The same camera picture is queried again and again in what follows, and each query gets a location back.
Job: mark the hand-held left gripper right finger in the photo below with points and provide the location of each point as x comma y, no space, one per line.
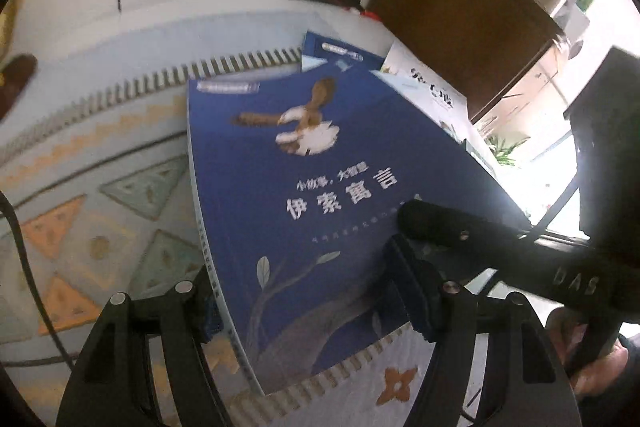
415,292

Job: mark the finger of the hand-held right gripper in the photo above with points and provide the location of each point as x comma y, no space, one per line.
475,232

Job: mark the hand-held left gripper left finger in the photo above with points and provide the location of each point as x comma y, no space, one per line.
212,314

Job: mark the blue book with eagle picture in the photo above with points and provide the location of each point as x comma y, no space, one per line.
300,157

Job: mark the person's right hand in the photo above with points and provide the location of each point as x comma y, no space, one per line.
600,377

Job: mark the patterned table cloth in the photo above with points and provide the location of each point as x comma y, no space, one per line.
100,207

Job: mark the white book with yellow field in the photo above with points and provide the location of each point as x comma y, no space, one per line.
425,77

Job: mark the brown wooden cabinet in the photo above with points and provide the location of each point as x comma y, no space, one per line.
450,17

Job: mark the blue book with framed cover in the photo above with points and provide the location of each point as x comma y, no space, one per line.
315,52

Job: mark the beige globe on wooden base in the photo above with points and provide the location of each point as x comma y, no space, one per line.
17,82

